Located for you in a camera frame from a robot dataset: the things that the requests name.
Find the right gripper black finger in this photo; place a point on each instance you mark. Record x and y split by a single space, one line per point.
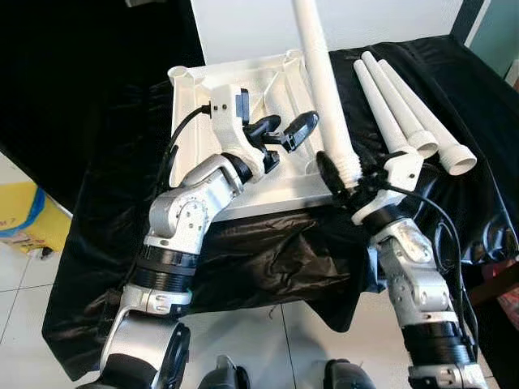
331 174

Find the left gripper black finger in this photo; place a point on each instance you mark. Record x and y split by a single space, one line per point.
302 130
266 126

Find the white plastic table top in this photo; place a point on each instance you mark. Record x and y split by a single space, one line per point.
284 182

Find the white plastic table leg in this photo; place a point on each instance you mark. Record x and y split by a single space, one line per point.
423 113
397 101
381 105
323 81

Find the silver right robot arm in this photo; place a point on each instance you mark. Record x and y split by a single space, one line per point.
415 275

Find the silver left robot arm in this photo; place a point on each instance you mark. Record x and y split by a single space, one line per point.
180 219

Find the black plastic sheet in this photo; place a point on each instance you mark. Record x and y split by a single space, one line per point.
243 259

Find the dark brown wooden plank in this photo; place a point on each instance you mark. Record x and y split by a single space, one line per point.
495 284

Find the brown wooden cabinet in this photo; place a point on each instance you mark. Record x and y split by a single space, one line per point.
512 74

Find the robot right leg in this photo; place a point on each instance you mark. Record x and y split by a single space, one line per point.
349 375

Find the robot leg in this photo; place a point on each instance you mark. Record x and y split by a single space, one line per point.
223 374
349 375

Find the robot left leg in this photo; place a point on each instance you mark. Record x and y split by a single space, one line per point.
223 374

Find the yellow box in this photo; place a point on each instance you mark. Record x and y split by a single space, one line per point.
20 212

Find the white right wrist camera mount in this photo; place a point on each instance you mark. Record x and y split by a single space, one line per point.
403 168

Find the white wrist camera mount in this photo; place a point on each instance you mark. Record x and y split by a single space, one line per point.
403 168
220 121

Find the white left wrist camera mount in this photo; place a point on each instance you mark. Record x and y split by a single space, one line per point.
220 121

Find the dark grey door frame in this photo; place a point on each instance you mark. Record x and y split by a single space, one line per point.
469 18

